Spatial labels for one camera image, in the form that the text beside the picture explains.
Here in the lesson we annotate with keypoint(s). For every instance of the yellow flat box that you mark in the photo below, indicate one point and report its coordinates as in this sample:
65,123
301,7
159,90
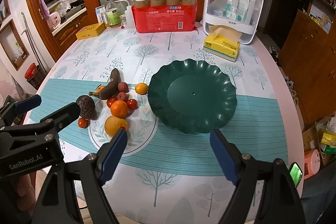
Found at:
90,31

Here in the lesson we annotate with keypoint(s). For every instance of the left hand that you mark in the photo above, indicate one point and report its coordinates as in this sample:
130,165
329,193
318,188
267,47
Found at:
25,190

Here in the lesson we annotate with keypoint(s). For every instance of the small yellow-orange citrus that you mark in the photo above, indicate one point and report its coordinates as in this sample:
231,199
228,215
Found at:
141,88

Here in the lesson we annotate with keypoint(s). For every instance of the orange mandarin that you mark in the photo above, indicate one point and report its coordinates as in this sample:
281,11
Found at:
119,109

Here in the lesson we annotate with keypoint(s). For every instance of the green label plastic bottle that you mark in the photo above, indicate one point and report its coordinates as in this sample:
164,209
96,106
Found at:
112,13

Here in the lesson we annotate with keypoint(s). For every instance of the dark green scalloped plate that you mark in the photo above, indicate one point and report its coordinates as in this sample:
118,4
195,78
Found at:
192,96

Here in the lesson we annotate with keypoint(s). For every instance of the white clear storage case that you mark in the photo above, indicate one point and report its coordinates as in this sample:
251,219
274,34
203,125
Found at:
241,15

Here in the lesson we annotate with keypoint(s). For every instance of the small silver can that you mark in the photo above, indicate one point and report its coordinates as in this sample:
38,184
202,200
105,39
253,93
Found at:
105,19

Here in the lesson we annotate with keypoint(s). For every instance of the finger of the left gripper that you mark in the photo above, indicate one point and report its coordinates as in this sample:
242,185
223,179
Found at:
64,116
28,104

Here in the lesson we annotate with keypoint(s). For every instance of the red paper cup package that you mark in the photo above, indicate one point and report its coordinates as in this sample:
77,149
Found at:
165,18

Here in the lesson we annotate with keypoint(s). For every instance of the small orange persimmon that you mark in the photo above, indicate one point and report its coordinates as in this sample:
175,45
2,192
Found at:
99,88

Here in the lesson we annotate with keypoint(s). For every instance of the round white printed placemat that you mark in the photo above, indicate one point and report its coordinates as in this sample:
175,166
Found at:
142,124

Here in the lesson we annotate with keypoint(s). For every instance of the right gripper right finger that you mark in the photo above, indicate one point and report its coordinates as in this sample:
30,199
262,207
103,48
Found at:
234,164

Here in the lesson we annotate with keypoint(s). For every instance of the pink appliance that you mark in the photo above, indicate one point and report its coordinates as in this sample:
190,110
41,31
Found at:
311,163

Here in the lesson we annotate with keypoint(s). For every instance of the overripe brown banana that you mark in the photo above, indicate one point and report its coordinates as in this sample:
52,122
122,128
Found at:
110,89

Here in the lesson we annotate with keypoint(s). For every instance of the large yellow orange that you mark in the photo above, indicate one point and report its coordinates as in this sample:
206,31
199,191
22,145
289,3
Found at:
113,124

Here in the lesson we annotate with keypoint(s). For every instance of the yellow tissue box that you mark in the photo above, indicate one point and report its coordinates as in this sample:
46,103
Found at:
223,41

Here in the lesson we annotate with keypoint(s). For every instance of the white squeeze bottle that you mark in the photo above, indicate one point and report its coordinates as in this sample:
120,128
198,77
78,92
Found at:
129,17

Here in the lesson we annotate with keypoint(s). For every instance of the reddish lychee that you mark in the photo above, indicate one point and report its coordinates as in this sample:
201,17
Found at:
123,87
122,96

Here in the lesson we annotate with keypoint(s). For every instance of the red cherry tomato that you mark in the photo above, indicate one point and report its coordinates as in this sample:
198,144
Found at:
110,101
132,104
82,123

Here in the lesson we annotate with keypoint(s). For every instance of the dark brown avocado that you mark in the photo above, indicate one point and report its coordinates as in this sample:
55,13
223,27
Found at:
87,106

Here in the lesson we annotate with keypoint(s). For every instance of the tree print tablecloth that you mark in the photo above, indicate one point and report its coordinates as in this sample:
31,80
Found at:
169,173

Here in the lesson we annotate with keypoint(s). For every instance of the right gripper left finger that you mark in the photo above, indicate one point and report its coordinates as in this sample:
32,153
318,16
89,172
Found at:
109,156

